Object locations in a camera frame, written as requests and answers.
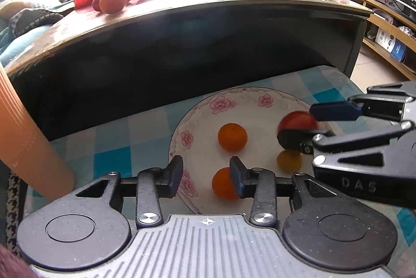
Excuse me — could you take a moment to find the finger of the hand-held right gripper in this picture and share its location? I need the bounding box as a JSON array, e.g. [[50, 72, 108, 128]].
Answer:
[[309, 81, 416, 123], [276, 122, 416, 168]]

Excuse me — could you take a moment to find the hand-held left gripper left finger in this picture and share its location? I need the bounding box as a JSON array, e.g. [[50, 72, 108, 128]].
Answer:
[[75, 155, 185, 229]]

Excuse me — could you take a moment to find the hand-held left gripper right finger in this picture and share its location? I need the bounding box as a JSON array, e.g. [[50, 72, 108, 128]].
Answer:
[[229, 155, 339, 228]]

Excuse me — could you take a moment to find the orange mandarin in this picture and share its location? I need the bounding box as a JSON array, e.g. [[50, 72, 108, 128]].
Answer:
[[217, 123, 248, 153], [211, 167, 243, 200]]

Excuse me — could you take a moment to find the small red tomato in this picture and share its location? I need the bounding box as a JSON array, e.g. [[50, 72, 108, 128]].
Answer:
[[277, 111, 319, 136]]

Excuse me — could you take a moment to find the small yellow loquat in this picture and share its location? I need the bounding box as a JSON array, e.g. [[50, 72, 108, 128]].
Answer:
[[276, 150, 303, 172]]

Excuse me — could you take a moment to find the white floral-rim plate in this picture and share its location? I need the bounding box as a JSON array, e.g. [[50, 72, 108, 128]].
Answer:
[[168, 87, 335, 215]]

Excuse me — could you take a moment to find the blue white checkered tablecloth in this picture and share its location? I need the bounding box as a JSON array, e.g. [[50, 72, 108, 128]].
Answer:
[[24, 65, 416, 278]]

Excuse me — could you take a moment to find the wooden media cabinet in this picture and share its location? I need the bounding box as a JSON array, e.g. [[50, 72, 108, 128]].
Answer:
[[291, 0, 416, 77]]

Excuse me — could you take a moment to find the dark glass-top coffee table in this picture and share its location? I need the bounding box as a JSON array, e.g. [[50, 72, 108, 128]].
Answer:
[[5, 0, 374, 142]]

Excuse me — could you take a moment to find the tall peach ribbed cup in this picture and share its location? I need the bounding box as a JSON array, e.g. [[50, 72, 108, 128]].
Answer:
[[0, 64, 76, 201]]

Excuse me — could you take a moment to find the big tomato on coffee table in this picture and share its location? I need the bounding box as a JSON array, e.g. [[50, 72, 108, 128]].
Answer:
[[98, 0, 128, 14]]

